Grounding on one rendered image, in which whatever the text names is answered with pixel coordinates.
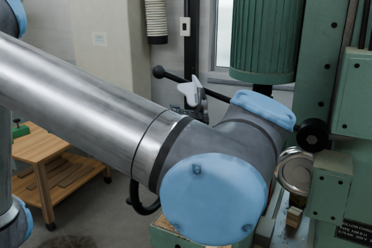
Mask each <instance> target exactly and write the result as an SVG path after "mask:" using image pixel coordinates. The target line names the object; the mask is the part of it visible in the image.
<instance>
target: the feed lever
mask: <svg viewBox="0 0 372 248"><path fill-rule="evenodd" d="M152 74H153V76H154V77H155V78H156V79H162V78H164V77H165V78H167V79H170V80H173V81H175V82H177V83H180V84H181V83H186V82H190V81H188V80H185V79H182V78H181V77H178V76H175V75H173V74H170V73H168V72H166V69H165V67H164V66H162V65H156V66H155V67H154V68H153V70H152ZM203 89H204V91H205V94H206V95H209V96H211V97H214V98H216V99H218V100H221V101H223V102H226V103H228V104H230V102H229V101H230V100H231V98H230V97H227V96H225V95H222V94H220V93H218V92H215V91H213V90H210V89H207V88H205V87H203ZM293 130H294V131H296V132H297V136H296V140H297V143H298V145H299V146H300V147H301V148H302V149H303V150H305V151H307V152H311V153H316V152H320V151H322V150H324V149H325V148H326V146H327V145H328V141H329V140H334V141H349V142H353V141H355V139H356V137H350V136H344V135H338V134H334V133H331V132H329V127H328V125H327V124H326V123H325V122H324V121H323V120H321V119H318V118H308V119H306V120H304V121H303V122H302V123H301V124H300V126H299V125H296V124H295V125H294V127H293Z"/></svg>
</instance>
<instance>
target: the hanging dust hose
mask: <svg viewBox="0 0 372 248"><path fill-rule="evenodd" d="M165 1H166V0H145V4H146V5H145V7H146V8H145V9H146V13H145V14H146V17H147V18H146V19H147V20H146V22H147V23H146V24H147V25H146V26H147V29H148V30H147V31H148V32H147V34H148V35H147V42H148V44H153V45H161V44H168V34H167V29H166V28H167V27H166V26H167V24H166V23H167V22H166V21H167V20H166V18H167V17H166V16H167V15H166V13H167V12H166V7H165V6H166V5H165V4H166V2H165Z"/></svg>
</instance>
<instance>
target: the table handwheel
mask: <svg viewBox="0 0 372 248"><path fill-rule="evenodd" d="M138 187H139V182H137V181H135V180H134V179H132V178H131V180H130V200H131V204H132V207H133V208H134V210H135V211H136V212H137V213H138V214H139V215H143V216H147V215H151V214H153V213H154V212H155V211H157V210H158V209H159V208H160V207H161V201H160V197H158V198H157V200H156V201H155V202H154V203H153V204H152V205H150V206H148V207H144V206H142V204H141V202H140V199H139V193H138Z"/></svg>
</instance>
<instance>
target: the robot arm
mask: <svg viewBox="0 0 372 248"><path fill-rule="evenodd" d="M26 29H27V17H26V13H25V10H24V7H23V5H22V3H21V1H20V0H0V248H19V247H20V246H21V245H22V244H23V243H24V242H25V241H26V240H27V239H28V238H29V237H30V235H31V233H32V231H33V230H32V228H33V218H32V215H31V213H30V210H29V209H28V208H25V203H24V202H23V201H22V200H21V199H19V198H18V197H16V196H15V195H13V194H12V112H15V113H16V114H18V115H20V116H22V117H24V118H25V119H27V120H29V121H30V122H32V123H34V124H36V125H38V126H39V127H41V128H43V129H45V130H47V131H48V132H50V133H52V134H54V135H56V136H57V137H59V138H61V139H62V140H64V141H66V142H68V143H69V144H71V145H73V146H75V147H77V148H78V149H80V150H82V151H84V152H86V153H87V154H89V155H91V156H93V157H95V158H96V159H98V160H100V161H102V162H104V163H105V164H107V165H109V166H110V167H112V168H114V169H116V170H118V171H119V172H121V173H123V174H125V175H127V176H128V177H130V178H132V179H134V180H135V181H137V182H139V183H141V184H143V185H144V186H145V187H146V188H147V190H149V191H150V192H152V193H154V194H156V195H157V196H159V197H160V201H161V207H162V210H163V212H164V215H165V216H166V218H167V220H168V221H169V223H170V224H172V226H173V227H174V228H175V229H176V230H177V231H178V232H179V233H180V234H182V235H183V236H184V237H186V238H187V239H189V240H191V241H194V242H196V243H199V244H202V245H206V246H228V245H232V244H235V243H237V242H239V241H241V240H243V239H244V238H245V237H247V236H248V235H249V234H250V233H251V232H252V231H253V229H254V228H255V226H256V224H257V222H258V220H259V217H260V216H261V214H262V213H263V211H264V209H265V207H266V204H267V200H268V189H269V186H270V183H271V179H272V176H273V173H274V171H275V169H276V166H277V162H278V159H279V156H280V153H281V149H282V147H283V145H284V143H285V141H286V139H287V137H288V136H289V134H290V133H292V132H293V127H294V125H295V123H296V117H295V115H294V113H293V112H292V111H291V110H290V109H288V108H287V107H286V106H284V105H283V104H281V103H279V102H278V101H276V100H274V99H272V98H270V97H268V96H265V95H263V94H260V93H258V92H254V91H250V90H239V91H237V92H236V93H235V94H234V96H233V98H232V99H231V100H230V101H229V102H230V105H229V107H228V109H227V112H226V114H225V115H224V117H223V118H222V119H221V120H220V121H219V122H218V123H217V124H216V125H215V126H213V127H211V126H208V125H209V115H208V102H207V98H206V94H205V91H204V89H203V87H202V85H201V83H200V82H199V80H198V79H197V77H196V76H195V75H192V82H186V83H181V84H178V85H177V90H178V91H179V92H180V93H181V94H183V95H185V96H186V98H187V104H188V105H189V106H190V107H197V110H194V111H193V110H186V109H181V107H180V105H174V104H170V109H171V110H169V109H167V108H165V107H163V106H160V105H158V104H156V103H154V102H152V101H150V100H147V99H145V98H143V97H141V96H139V95H136V94H134V93H132V92H130V91H128V90H126V89H124V88H122V87H119V86H117V85H115V84H113V83H111V82H109V81H107V80H104V79H102V78H100V77H98V76H96V75H94V74H92V73H89V72H87V71H85V70H83V69H81V68H78V67H77V66H75V65H72V64H70V63H68V62H66V61H63V60H61V59H59V58H57V57H55V56H53V55H51V54H48V53H46V52H44V51H42V50H40V49H38V48H36V47H34V46H31V45H29V44H27V43H25V42H23V41H21V40H19V38H21V37H22V36H23V34H24V33H25V31H26ZM173 108H175V109H176V110H173Z"/></svg>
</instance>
